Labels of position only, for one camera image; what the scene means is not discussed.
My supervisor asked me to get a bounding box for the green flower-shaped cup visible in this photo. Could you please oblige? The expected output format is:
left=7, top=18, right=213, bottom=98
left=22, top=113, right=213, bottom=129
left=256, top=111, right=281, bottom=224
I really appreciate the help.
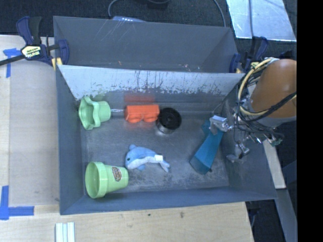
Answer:
left=78, top=96, right=112, bottom=131

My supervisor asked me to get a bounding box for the pale wood board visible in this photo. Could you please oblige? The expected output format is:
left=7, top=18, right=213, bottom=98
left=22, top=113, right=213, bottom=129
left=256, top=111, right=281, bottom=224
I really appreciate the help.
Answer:
left=8, top=59, right=62, bottom=208

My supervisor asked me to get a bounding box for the grey metal bin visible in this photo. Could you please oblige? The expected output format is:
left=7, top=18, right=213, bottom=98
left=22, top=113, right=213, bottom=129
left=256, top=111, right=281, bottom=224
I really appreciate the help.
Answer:
left=52, top=15, right=278, bottom=216

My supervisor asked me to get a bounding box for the green cup with label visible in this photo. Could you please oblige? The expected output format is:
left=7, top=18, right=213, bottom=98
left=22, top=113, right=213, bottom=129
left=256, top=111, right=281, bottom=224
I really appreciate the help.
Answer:
left=84, top=161, right=130, bottom=199

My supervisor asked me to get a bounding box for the orange toy block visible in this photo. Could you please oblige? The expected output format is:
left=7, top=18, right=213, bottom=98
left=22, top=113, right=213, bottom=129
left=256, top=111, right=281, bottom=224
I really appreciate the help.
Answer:
left=124, top=104, right=160, bottom=124

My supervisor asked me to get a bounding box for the blue toy dolphin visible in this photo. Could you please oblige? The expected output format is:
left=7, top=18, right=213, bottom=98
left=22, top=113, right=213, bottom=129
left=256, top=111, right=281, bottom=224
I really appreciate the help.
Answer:
left=125, top=144, right=171, bottom=173

